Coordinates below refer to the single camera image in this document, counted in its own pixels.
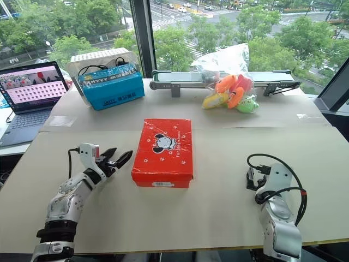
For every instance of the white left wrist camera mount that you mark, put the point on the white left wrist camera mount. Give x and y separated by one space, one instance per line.
87 154

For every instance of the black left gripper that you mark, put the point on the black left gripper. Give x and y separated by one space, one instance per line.
105 164

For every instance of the dark window frame post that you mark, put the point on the dark window frame post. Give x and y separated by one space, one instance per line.
141 35

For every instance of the black monitor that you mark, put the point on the black monitor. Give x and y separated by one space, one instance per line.
336 87

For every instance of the green plush toy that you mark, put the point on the green plush toy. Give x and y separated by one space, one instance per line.
246 106

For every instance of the yellow plush toy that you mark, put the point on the yellow plush toy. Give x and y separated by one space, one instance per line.
214 101

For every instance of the clear plastic bin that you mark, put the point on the clear plastic bin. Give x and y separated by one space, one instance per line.
73 76

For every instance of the clear plastic bag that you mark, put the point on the clear plastic bag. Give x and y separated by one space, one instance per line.
226 60

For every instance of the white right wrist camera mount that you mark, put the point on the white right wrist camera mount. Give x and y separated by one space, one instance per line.
279 176

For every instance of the white perforated box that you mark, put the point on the white perforated box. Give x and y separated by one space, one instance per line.
98 55

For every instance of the red shoe box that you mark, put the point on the red shoe box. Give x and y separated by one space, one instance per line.
163 147

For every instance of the orange plush toy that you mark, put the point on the orange plush toy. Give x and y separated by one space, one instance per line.
231 90

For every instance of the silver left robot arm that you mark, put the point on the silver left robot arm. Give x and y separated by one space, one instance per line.
66 200

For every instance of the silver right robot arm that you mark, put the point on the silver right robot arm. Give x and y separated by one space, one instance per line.
280 221

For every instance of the small grey conveyor belt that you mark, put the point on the small grey conveyor belt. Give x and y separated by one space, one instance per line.
188 80

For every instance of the blue cardboard box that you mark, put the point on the blue cardboard box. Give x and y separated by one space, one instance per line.
114 90

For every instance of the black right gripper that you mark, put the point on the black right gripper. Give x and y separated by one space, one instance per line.
255 181

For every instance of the red cardboard box with label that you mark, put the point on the red cardboard box with label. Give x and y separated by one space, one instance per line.
163 184

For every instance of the beige cardboard sheet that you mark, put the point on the beige cardboard sheet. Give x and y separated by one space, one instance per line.
174 215
177 107

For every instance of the grey laptop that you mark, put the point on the grey laptop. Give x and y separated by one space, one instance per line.
30 90

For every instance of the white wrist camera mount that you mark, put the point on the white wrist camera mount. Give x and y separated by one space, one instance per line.
279 176
87 154

